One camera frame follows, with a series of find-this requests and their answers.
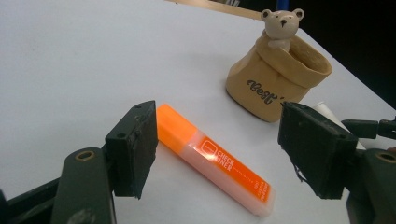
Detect tan bear pen holder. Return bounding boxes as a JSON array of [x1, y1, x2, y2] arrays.
[[225, 7, 333, 123]]

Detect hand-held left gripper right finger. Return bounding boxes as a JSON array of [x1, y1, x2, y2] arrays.
[[276, 101, 360, 201]]

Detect white marker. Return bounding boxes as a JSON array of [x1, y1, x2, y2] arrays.
[[312, 100, 367, 151]]

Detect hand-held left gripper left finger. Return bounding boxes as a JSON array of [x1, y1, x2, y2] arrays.
[[105, 99, 159, 200]]

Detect orange highlighter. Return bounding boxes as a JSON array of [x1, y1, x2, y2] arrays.
[[155, 103, 277, 218]]

